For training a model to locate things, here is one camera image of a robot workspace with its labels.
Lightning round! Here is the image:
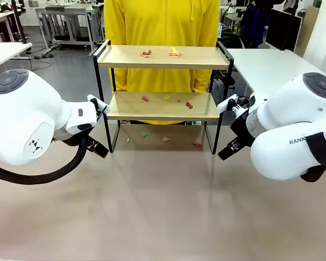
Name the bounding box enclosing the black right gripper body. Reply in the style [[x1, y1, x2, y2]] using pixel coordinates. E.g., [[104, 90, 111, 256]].
[[230, 109, 258, 142]]

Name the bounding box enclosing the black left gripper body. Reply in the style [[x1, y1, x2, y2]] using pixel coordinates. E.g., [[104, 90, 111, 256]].
[[80, 129, 97, 142]]

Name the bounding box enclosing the person's right yellow-sleeved forearm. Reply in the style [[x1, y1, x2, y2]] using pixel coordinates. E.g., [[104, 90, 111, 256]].
[[112, 67, 129, 92]]

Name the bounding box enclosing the person's left yellow-sleeved forearm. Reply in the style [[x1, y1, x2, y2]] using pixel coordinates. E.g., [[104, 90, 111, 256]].
[[192, 68, 210, 94]]

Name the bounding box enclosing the black office chair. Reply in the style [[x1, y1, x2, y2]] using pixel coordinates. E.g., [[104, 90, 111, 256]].
[[212, 69, 236, 95]]

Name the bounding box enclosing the blue hanging jacket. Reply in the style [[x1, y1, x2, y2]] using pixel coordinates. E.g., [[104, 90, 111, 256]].
[[240, 4, 271, 50]]

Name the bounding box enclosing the black computer monitor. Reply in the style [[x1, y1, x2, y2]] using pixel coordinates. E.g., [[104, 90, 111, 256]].
[[265, 8, 303, 52]]

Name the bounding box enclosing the black upright stand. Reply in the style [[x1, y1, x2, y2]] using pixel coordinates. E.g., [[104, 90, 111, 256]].
[[280, 0, 301, 52]]

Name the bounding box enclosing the brown cardboard sheet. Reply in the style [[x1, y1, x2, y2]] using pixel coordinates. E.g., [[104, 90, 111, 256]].
[[294, 5, 320, 57]]

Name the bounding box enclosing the white desk with grey edge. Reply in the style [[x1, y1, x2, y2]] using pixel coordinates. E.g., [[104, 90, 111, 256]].
[[0, 42, 34, 77]]

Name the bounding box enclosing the person in yellow hoodie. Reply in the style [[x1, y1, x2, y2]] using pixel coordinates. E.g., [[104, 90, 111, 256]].
[[103, 0, 221, 126]]

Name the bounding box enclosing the black slanted pole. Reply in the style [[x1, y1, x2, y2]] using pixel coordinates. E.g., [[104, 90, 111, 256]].
[[10, 0, 28, 45]]

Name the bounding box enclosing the white desk with clutter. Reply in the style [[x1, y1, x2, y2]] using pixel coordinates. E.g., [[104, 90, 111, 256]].
[[0, 10, 18, 43]]

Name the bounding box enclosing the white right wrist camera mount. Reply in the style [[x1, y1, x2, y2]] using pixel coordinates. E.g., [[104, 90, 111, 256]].
[[216, 94, 251, 115]]

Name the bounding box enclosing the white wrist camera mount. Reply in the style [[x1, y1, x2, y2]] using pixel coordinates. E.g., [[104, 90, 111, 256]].
[[216, 94, 251, 115], [86, 94, 110, 115]]

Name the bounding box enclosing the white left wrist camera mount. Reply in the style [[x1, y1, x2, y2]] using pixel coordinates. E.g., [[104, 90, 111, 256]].
[[86, 94, 110, 115]]

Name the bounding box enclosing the two-tier wooden black-frame shelf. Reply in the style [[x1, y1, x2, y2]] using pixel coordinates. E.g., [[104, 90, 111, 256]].
[[92, 39, 235, 155]]

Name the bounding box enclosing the grey metal-frame workbench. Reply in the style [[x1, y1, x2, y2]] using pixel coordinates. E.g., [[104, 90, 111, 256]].
[[34, 3, 105, 57]]

